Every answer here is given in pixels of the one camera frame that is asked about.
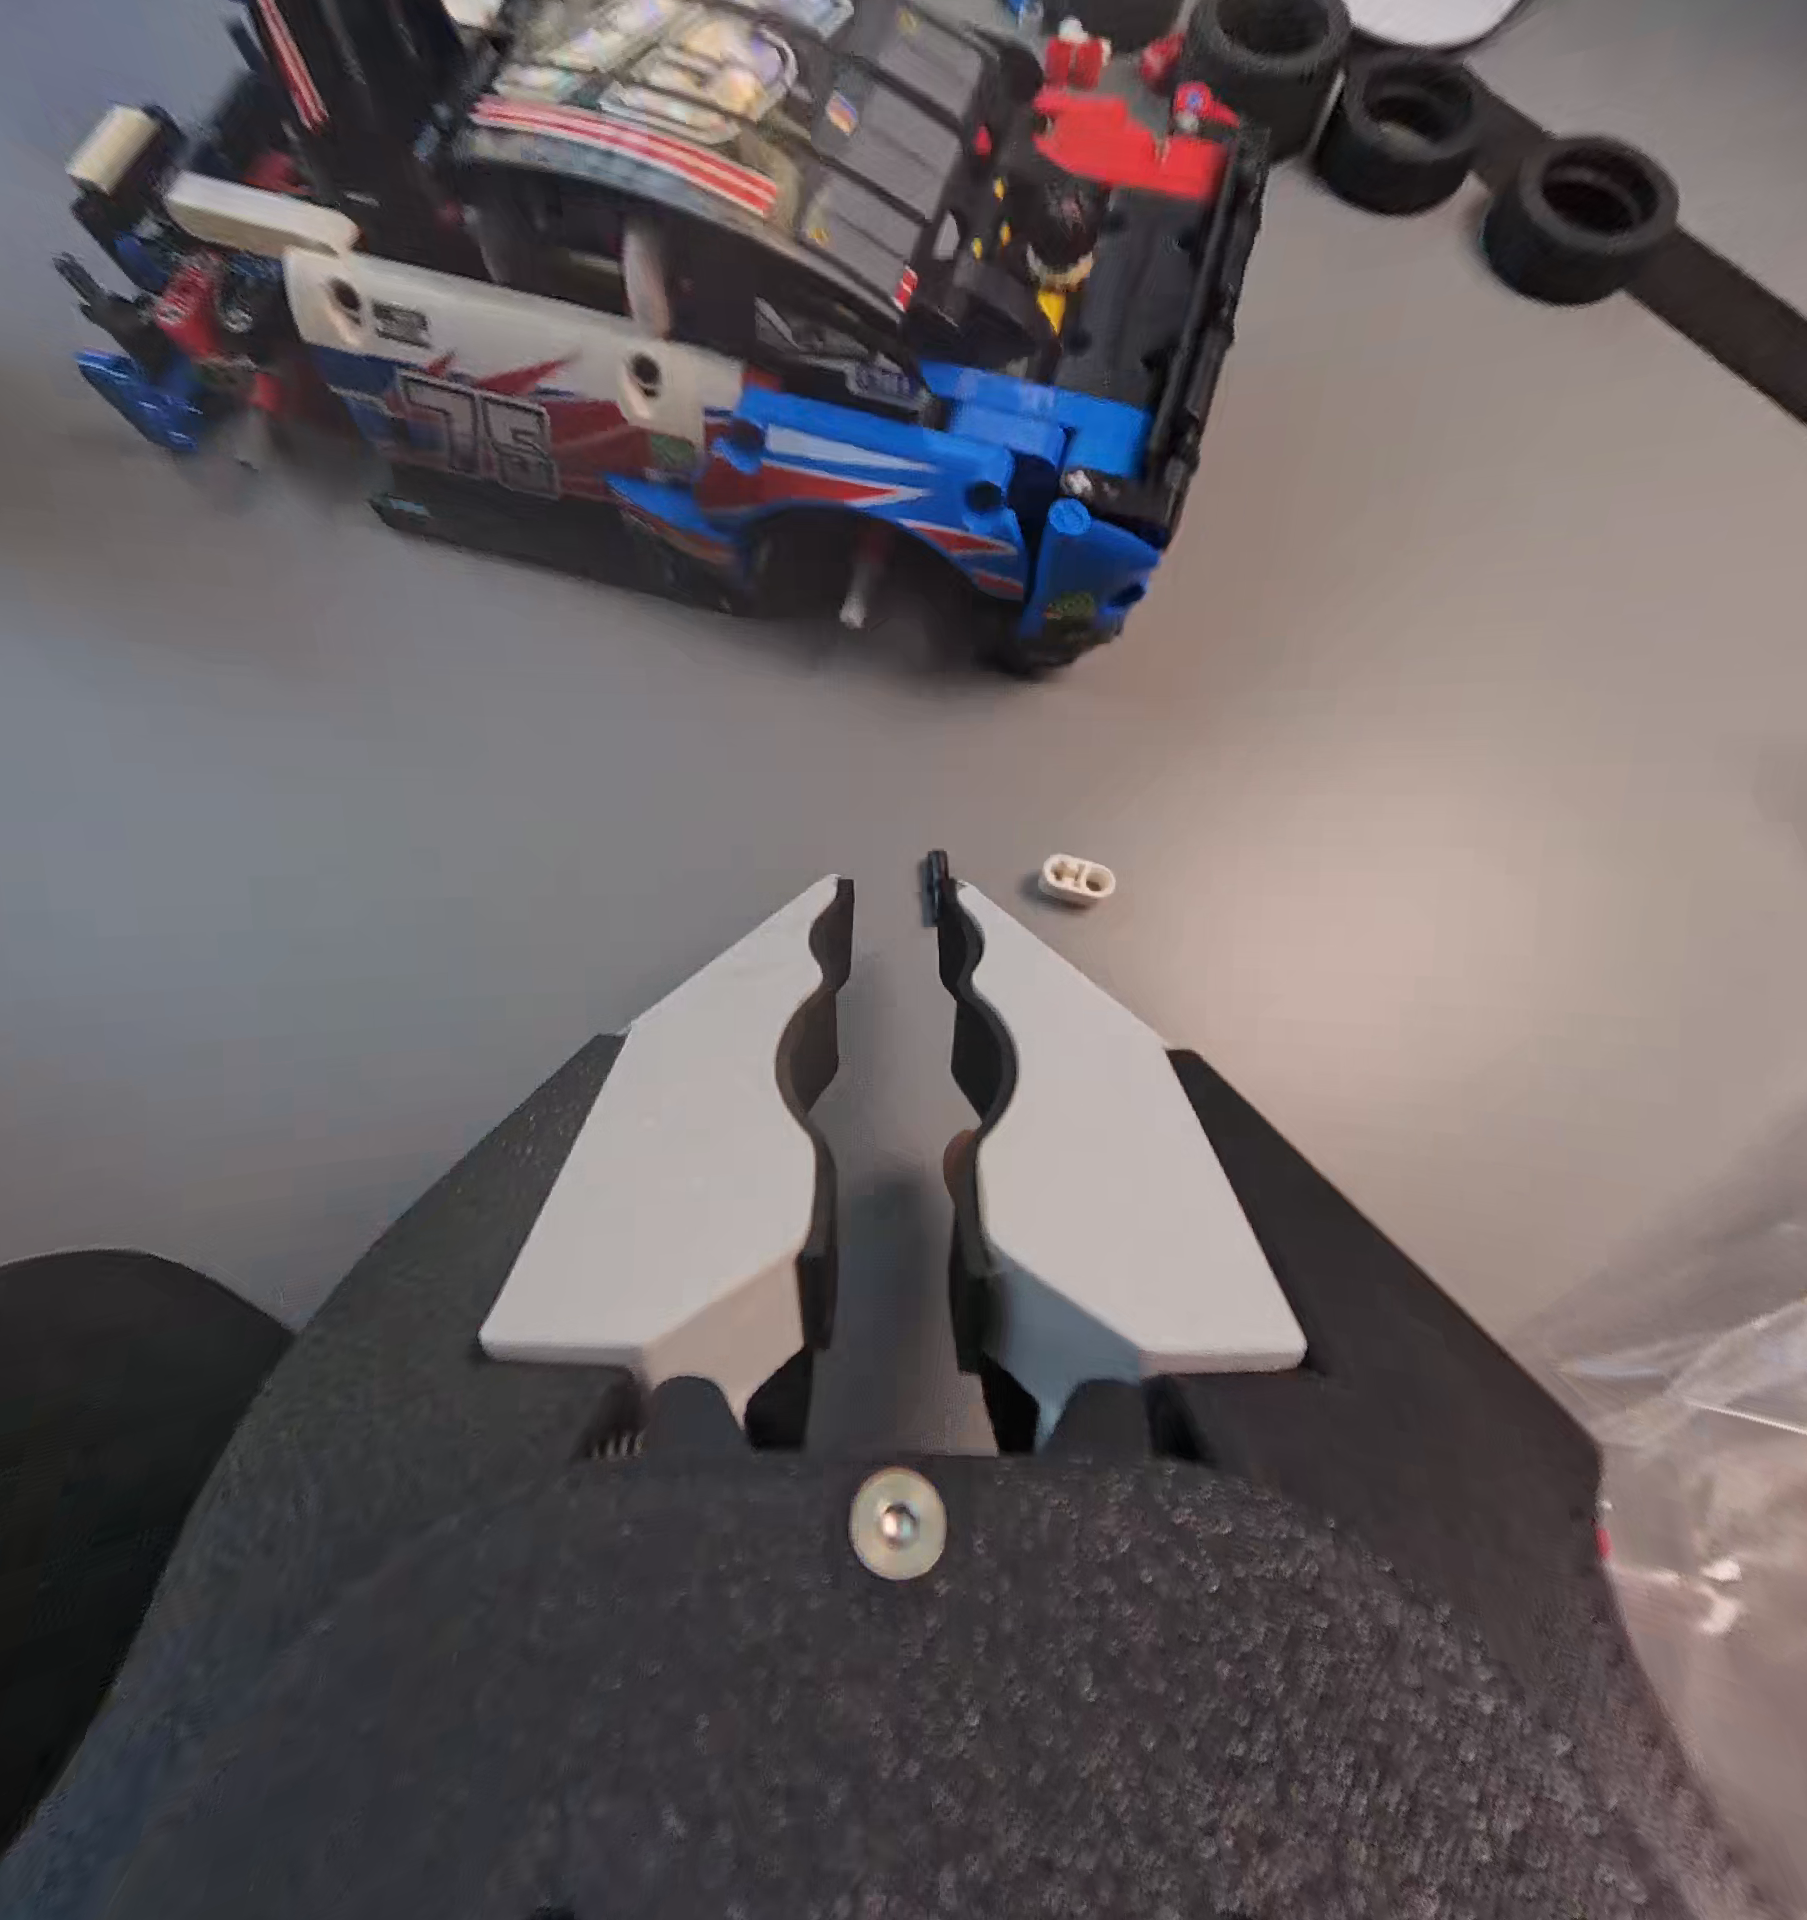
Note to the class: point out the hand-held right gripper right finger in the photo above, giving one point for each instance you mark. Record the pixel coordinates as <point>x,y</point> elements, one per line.
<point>1097,1199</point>

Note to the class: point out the brick-built toy race car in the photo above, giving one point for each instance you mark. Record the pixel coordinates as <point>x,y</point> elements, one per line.
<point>544,404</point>

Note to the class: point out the grey desk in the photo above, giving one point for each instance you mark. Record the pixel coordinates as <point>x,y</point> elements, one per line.
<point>395,840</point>

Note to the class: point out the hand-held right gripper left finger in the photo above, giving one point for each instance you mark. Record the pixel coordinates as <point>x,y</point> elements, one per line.
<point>662,1199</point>

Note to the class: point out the pile of clear plastic bags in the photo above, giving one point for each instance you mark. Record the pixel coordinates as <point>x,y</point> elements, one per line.
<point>1728,1499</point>

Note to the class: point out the small white brick connector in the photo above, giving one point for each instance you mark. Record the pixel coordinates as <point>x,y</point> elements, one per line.
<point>1077,881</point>

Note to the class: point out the small black brick pin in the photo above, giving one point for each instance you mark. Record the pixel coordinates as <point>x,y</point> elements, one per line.
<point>935,887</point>

